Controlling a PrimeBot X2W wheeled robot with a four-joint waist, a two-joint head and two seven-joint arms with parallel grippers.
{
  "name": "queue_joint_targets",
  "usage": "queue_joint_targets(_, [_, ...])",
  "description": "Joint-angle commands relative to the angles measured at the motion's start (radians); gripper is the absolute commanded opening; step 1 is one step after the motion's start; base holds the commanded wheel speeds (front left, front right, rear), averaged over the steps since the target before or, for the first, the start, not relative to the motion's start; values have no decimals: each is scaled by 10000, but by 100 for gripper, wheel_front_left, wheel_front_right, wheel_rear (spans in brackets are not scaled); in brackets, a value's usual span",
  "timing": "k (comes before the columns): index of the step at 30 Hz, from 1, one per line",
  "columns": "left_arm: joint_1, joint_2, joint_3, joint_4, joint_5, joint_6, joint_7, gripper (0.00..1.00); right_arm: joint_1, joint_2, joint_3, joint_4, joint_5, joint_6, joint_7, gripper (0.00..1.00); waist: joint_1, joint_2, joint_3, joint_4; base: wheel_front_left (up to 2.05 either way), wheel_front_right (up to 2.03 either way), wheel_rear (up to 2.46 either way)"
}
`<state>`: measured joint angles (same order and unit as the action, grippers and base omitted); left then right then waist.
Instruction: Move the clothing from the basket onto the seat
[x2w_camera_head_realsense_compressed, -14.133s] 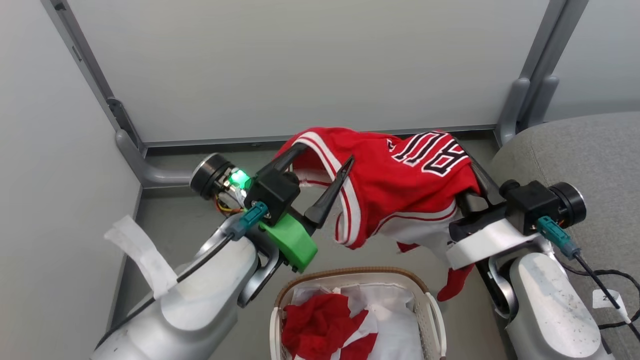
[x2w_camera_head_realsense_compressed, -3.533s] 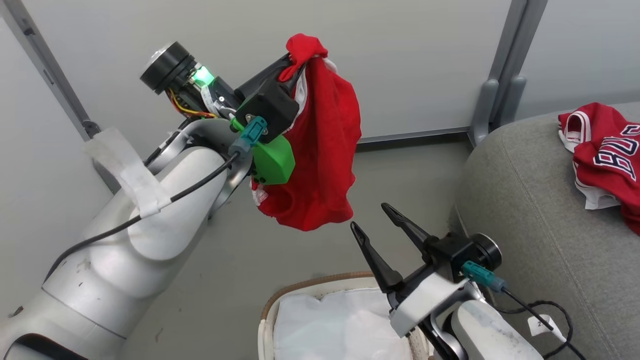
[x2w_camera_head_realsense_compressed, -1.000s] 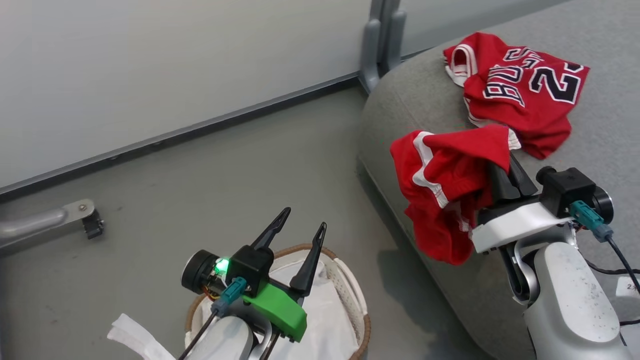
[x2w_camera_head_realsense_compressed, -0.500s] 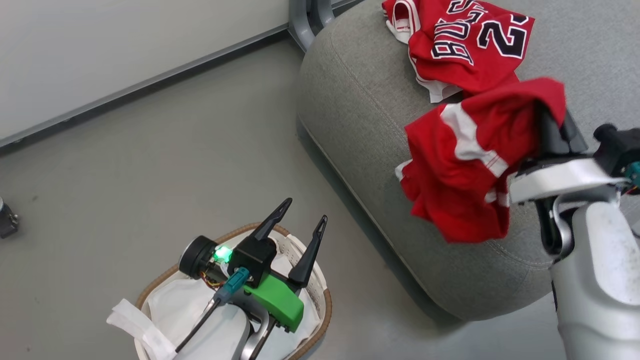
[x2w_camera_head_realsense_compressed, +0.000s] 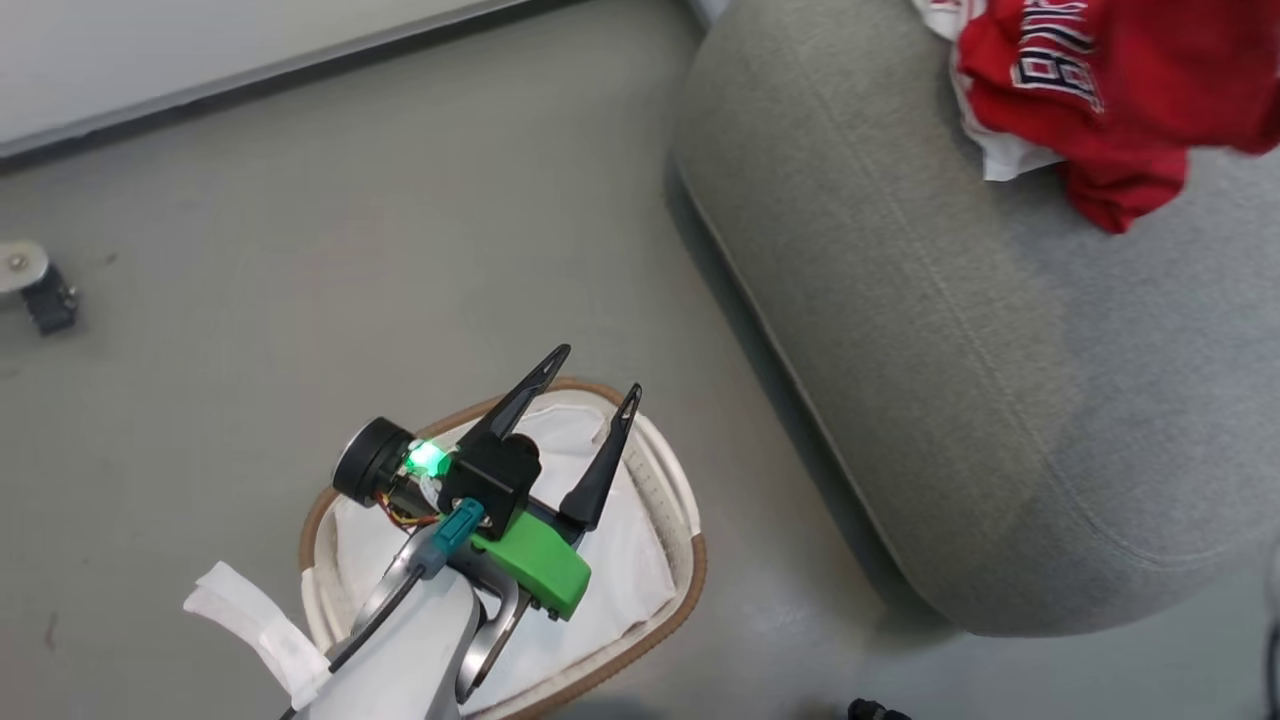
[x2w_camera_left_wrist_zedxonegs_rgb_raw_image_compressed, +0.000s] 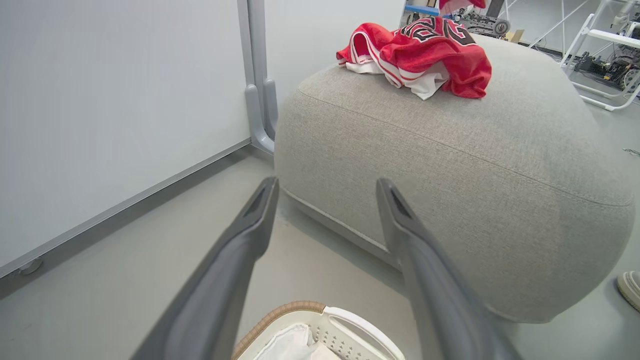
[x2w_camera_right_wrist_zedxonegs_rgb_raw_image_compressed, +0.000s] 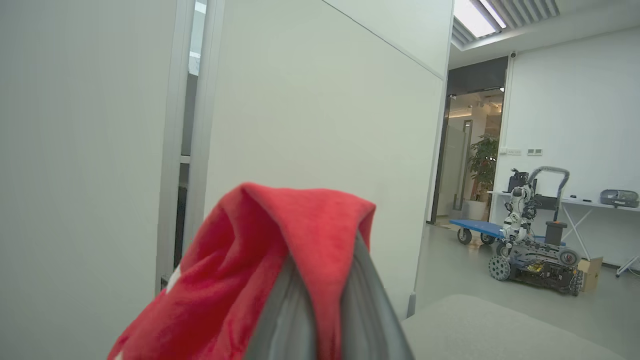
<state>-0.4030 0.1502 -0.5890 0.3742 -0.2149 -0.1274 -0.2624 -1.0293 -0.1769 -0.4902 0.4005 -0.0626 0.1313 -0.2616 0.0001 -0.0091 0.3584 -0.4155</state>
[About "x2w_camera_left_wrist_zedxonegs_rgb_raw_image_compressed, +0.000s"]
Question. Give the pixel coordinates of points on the grey partition frame foot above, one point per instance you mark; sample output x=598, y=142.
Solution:
x=271, y=105
x=256, y=125

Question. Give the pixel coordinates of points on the white metal rack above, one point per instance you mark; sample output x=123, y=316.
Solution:
x=602, y=36

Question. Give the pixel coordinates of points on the small grey panel glide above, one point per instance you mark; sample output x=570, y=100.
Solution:
x=31, y=266

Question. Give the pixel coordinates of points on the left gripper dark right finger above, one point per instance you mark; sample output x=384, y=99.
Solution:
x=440, y=300

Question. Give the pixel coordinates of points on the white laundry basket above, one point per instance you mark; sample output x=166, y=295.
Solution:
x=350, y=325

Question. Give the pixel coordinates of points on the blue bar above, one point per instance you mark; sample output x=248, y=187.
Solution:
x=422, y=9

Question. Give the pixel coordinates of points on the beige shoe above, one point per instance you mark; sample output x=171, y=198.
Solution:
x=630, y=290

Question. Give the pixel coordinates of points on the red basketball jersey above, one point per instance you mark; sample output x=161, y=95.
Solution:
x=440, y=55

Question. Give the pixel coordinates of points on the dark electronic equipment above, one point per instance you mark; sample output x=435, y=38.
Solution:
x=607, y=67

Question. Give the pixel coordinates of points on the small cardboard box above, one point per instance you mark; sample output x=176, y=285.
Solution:
x=515, y=36

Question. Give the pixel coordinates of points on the dark tracked machine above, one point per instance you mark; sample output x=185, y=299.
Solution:
x=482, y=24

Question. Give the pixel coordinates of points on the grey fabric sofa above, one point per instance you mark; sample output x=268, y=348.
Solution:
x=475, y=175

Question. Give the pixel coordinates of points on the red cloth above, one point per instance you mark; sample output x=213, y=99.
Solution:
x=457, y=5

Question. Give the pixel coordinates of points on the white cloth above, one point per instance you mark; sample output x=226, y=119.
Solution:
x=290, y=345

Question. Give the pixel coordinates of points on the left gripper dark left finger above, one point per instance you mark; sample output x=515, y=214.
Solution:
x=220, y=280

